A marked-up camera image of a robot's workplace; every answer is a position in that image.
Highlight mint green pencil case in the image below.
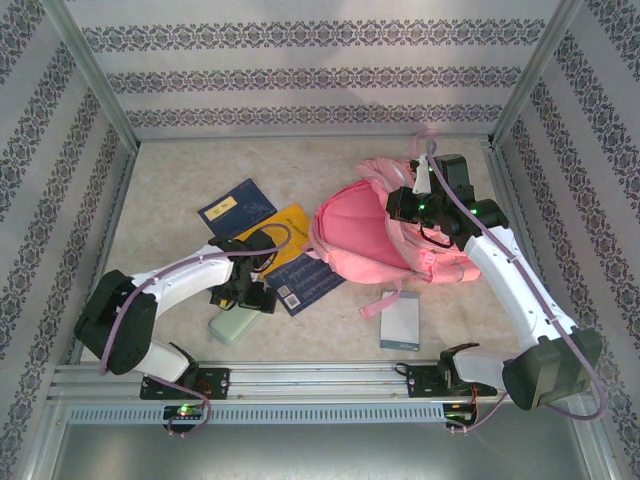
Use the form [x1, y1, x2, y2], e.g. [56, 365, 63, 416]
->
[208, 308, 262, 346]

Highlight dark blue book yellow label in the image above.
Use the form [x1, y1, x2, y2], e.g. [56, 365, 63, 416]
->
[197, 178, 279, 239]

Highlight dark blue book text columns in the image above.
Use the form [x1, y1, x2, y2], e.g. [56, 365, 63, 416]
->
[263, 252, 346, 317]

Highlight pink backpack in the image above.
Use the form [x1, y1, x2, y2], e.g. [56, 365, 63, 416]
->
[307, 128, 484, 319]

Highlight grey blue notebook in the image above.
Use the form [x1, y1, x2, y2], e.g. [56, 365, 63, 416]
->
[378, 289, 421, 351]

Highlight left controller board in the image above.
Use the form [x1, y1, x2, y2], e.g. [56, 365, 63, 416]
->
[162, 403, 207, 422]

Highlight controller board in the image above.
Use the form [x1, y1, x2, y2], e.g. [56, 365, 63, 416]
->
[443, 401, 479, 427]
[162, 403, 207, 422]

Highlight grey metal sheet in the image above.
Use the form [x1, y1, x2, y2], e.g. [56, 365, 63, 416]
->
[47, 399, 609, 480]

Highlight right controller board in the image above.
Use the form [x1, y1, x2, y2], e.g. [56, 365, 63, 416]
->
[443, 401, 479, 427]

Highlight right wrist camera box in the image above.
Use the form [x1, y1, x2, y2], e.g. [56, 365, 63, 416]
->
[410, 154, 432, 195]

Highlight aluminium side rail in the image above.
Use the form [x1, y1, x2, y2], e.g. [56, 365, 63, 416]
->
[479, 139, 589, 366]
[69, 144, 139, 366]

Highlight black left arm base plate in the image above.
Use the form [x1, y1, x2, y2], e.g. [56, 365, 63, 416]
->
[139, 367, 232, 401]

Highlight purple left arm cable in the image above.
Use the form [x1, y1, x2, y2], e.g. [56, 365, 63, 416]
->
[99, 223, 294, 440]

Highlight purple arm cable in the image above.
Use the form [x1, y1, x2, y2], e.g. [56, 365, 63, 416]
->
[424, 137, 610, 436]
[99, 223, 294, 440]

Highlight aluminium mounting rail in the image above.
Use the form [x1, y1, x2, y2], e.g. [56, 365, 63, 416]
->
[47, 362, 589, 401]

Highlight aluminium back rail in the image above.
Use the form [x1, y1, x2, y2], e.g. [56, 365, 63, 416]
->
[137, 132, 494, 146]

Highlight slotted grey cable duct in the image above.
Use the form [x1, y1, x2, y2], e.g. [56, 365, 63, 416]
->
[67, 403, 447, 425]

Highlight aluminium frame post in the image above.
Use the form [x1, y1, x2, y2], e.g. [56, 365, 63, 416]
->
[42, 0, 141, 151]
[492, 0, 584, 146]

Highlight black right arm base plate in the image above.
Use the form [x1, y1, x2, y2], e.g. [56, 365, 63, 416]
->
[405, 364, 497, 400]

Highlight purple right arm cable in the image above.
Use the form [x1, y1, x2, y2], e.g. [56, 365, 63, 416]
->
[424, 137, 610, 436]

